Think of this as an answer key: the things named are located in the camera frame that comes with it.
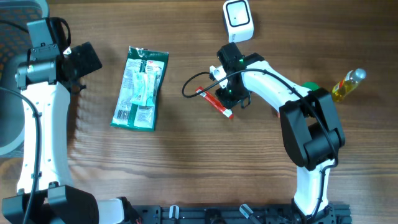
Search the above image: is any mint green wet wipes pack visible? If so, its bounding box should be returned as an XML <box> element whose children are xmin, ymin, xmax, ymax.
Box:
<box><xmin>130</xmin><ymin>72</ymin><xmax>156</xmax><ymax>106</ymax></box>

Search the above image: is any grey plastic mesh basket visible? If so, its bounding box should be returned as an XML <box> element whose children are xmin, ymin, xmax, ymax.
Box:
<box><xmin>1</xmin><ymin>0</ymin><xmax>49</xmax><ymax>158</ymax></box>

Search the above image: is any red toothpaste tube pack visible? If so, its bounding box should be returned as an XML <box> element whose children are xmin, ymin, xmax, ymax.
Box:
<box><xmin>196</xmin><ymin>86</ymin><xmax>234</xmax><ymax>119</ymax></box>

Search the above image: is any green lid jar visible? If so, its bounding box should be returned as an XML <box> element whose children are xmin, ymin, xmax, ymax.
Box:
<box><xmin>301</xmin><ymin>82</ymin><xmax>320</xmax><ymax>92</ymax></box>

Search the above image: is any yellow oil bottle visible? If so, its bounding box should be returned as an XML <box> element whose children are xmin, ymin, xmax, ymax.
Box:
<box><xmin>331</xmin><ymin>68</ymin><xmax>366</xmax><ymax>102</ymax></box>

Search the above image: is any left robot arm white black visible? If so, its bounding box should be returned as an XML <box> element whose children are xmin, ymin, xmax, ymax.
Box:
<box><xmin>2</xmin><ymin>42</ymin><xmax>142</xmax><ymax>223</ymax></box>

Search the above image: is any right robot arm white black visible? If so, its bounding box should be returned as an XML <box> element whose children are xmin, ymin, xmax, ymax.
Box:
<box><xmin>211</xmin><ymin>51</ymin><xmax>345</xmax><ymax>221</ymax></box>

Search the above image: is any green 3M gloves package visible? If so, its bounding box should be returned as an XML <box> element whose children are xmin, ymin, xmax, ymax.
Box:
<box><xmin>110</xmin><ymin>47</ymin><xmax>169</xmax><ymax>131</ymax></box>

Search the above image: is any white barcode scanner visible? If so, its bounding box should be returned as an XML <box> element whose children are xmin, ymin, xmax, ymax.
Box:
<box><xmin>223</xmin><ymin>0</ymin><xmax>254</xmax><ymax>43</ymax></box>

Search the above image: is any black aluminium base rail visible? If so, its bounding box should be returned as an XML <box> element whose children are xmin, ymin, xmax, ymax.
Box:
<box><xmin>74</xmin><ymin>203</ymin><xmax>352</xmax><ymax>224</ymax></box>

